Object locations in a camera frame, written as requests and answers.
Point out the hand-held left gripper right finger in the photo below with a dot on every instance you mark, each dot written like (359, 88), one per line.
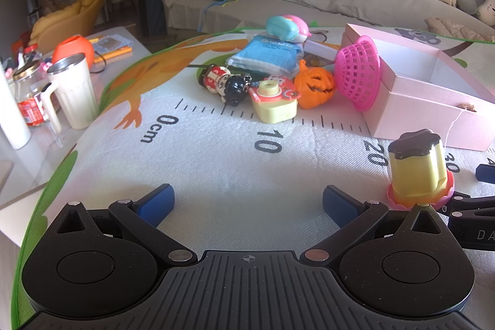
(338, 204)

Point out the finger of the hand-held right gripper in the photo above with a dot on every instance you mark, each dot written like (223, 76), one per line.
(470, 205)
(486, 174)

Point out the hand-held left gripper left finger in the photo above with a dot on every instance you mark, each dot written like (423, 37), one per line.
(156, 204)

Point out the yellow pudding toy brown top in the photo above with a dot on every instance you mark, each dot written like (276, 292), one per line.
(417, 171)

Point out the pink cardboard box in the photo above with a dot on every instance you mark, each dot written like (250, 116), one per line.
(417, 109)

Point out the orange pumpkin toy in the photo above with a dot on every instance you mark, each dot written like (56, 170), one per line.
(313, 86)

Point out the pink mesh basket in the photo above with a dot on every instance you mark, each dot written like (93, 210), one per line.
(355, 71)

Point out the printed ruler play mat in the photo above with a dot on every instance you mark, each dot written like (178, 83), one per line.
(216, 160)

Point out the tan fuzzy cloth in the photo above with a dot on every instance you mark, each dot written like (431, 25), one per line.
(452, 27)

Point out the glass jar red label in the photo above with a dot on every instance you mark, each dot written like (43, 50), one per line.
(31, 109)

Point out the white plush toy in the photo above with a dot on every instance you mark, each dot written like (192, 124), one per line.
(488, 11)

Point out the blue tissue pack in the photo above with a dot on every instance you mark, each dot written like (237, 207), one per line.
(267, 53)

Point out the white bottle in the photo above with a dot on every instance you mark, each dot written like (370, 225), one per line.
(13, 117)

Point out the orange round container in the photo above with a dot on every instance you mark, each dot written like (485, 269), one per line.
(73, 47)

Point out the teal pink toy case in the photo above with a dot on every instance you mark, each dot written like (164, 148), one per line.
(282, 26)

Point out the small jar red lid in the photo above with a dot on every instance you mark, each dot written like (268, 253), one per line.
(33, 53)

